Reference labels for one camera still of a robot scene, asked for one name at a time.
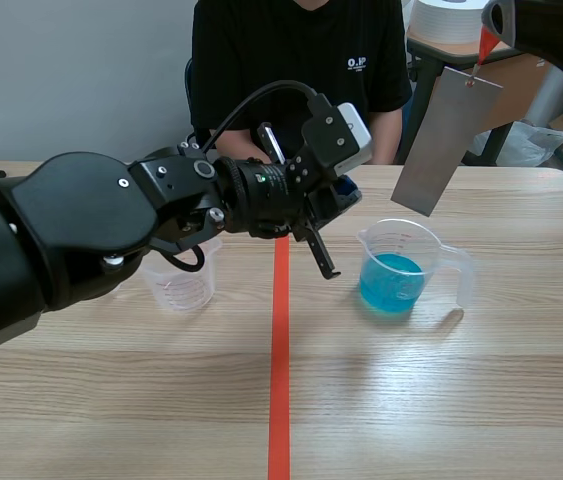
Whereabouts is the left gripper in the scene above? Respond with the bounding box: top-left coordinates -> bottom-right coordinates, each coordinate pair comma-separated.
255,107 -> 364,281

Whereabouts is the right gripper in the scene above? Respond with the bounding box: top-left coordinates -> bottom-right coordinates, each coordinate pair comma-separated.
480,0 -> 563,96

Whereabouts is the grey metal plate orange strip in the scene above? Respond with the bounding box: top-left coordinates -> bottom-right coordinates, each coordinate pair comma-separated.
389,24 -> 506,218

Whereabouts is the white round stack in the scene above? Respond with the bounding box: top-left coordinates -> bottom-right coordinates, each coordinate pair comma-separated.
407,0 -> 488,47

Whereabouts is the clear beaker with blue liquid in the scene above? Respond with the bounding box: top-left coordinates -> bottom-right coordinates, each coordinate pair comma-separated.
356,217 -> 475,317

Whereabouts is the clear plastic bag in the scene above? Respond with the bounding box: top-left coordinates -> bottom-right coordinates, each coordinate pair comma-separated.
470,119 -> 563,169

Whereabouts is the person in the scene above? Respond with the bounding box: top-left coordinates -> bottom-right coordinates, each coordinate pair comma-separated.
188,0 -> 415,167

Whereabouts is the empty clear plastic beaker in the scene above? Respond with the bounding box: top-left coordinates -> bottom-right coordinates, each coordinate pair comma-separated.
139,236 -> 225,314

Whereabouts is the dark blue chair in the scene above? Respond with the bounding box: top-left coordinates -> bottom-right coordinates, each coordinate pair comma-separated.
183,56 -> 197,139

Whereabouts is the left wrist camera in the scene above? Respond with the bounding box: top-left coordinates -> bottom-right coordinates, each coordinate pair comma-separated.
333,101 -> 375,177

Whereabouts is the desk with black frame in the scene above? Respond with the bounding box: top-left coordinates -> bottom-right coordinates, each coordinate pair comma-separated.
404,23 -> 562,167

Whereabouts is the grey metal post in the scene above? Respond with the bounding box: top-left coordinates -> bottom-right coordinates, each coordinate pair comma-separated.
523,63 -> 563,127

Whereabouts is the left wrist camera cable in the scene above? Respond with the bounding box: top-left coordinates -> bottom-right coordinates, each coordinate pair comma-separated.
200,81 -> 335,154

